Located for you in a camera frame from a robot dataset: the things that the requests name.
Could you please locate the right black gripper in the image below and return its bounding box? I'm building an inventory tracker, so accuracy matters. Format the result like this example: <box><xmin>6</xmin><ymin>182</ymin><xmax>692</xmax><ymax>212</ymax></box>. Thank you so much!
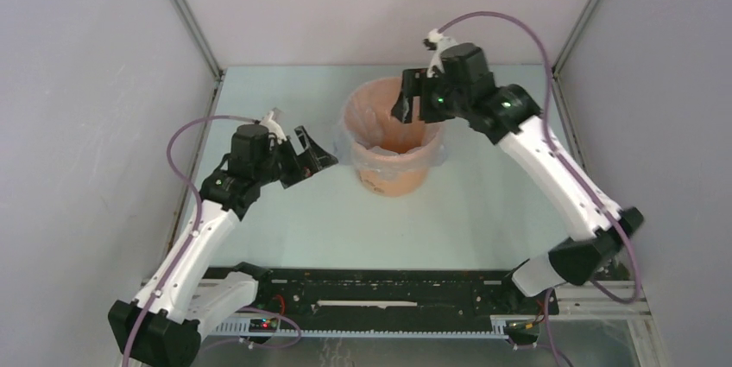
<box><xmin>391</xmin><ymin>68</ymin><xmax>470</xmax><ymax>123</ymax></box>

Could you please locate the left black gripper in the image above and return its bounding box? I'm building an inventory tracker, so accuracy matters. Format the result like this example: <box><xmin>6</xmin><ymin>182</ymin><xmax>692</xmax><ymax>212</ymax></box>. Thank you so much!
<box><xmin>255</xmin><ymin>126</ymin><xmax>337</xmax><ymax>189</ymax></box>

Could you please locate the light blue plastic trash bag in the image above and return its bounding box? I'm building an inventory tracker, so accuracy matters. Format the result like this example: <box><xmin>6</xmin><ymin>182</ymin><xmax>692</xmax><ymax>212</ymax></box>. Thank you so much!
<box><xmin>334</xmin><ymin>77</ymin><xmax>447</xmax><ymax>174</ymax></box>

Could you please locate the orange plastic trash bin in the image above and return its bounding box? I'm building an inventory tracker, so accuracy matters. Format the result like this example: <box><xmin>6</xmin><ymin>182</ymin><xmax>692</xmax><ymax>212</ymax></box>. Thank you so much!
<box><xmin>340</xmin><ymin>77</ymin><xmax>446</xmax><ymax>199</ymax></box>

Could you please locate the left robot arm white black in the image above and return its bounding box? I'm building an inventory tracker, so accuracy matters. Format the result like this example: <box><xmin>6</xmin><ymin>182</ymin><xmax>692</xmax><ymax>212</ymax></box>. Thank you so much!
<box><xmin>108</xmin><ymin>119</ymin><xmax>338</xmax><ymax>366</ymax></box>

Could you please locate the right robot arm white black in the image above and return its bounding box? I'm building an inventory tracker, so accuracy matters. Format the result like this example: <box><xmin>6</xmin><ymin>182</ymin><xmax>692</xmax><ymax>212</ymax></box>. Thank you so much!
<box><xmin>391</xmin><ymin>37</ymin><xmax>645</xmax><ymax>313</ymax></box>

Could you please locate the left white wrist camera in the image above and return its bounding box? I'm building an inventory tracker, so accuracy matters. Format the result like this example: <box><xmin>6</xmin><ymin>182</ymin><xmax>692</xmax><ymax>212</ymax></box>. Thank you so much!
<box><xmin>259</xmin><ymin>108</ymin><xmax>287</xmax><ymax>144</ymax></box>

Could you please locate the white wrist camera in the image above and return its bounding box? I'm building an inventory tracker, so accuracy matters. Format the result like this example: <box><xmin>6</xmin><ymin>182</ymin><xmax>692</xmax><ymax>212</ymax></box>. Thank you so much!
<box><xmin>423</xmin><ymin>28</ymin><xmax>458</xmax><ymax>78</ymax></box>
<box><xmin>259</xmin><ymin>108</ymin><xmax>287</xmax><ymax>144</ymax></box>

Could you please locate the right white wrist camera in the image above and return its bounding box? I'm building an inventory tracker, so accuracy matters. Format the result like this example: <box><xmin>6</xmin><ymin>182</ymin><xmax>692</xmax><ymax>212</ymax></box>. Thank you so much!
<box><xmin>423</xmin><ymin>28</ymin><xmax>458</xmax><ymax>78</ymax></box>

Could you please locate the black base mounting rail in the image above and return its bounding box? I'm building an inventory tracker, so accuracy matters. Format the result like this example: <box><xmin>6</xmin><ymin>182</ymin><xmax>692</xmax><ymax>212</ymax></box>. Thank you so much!
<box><xmin>204</xmin><ymin>263</ymin><xmax>559</xmax><ymax>334</ymax></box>

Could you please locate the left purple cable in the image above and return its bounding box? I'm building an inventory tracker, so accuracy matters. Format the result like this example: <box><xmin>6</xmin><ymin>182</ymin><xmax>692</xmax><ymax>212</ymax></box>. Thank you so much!
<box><xmin>120</xmin><ymin>115</ymin><xmax>303</xmax><ymax>367</ymax></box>

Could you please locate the purple cable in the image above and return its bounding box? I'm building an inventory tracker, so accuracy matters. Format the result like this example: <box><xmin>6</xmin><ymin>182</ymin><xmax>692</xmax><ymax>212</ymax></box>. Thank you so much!
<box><xmin>120</xmin><ymin>115</ymin><xmax>303</xmax><ymax>367</ymax></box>
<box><xmin>437</xmin><ymin>10</ymin><xmax>643</xmax><ymax>367</ymax></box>

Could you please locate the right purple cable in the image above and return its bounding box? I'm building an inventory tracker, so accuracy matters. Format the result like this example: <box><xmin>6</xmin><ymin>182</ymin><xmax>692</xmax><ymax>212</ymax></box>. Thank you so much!
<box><xmin>437</xmin><ymin>10</ymin><xmax>643</xmax><ymax>367</ymax></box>

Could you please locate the white slotted cable duct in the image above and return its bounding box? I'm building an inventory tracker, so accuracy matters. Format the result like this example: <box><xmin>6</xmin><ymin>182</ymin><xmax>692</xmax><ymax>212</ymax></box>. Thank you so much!
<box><xmin>209</xmin><ymin>317</ymin><xmax>508</xmax><ymax>339</ymax></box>

